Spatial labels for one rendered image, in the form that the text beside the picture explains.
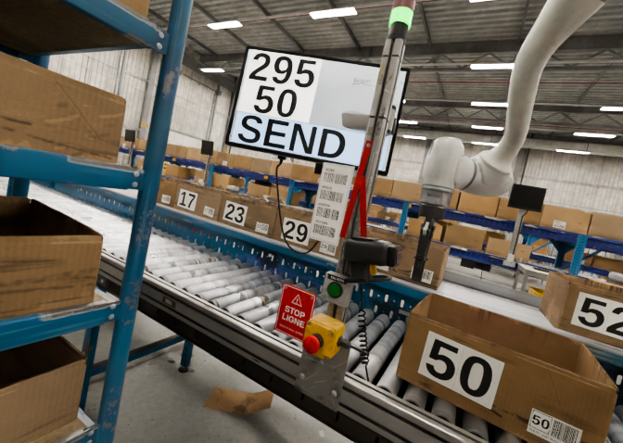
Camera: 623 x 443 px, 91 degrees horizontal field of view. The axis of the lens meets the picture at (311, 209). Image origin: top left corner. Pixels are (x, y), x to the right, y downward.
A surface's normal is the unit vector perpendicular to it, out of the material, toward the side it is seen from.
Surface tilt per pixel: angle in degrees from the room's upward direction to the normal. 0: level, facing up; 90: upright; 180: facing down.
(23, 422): 91
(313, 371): 90
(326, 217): 90
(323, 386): 90
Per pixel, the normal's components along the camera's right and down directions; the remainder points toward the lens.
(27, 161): 0.86, 0.21
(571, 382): -0.51, -0.06
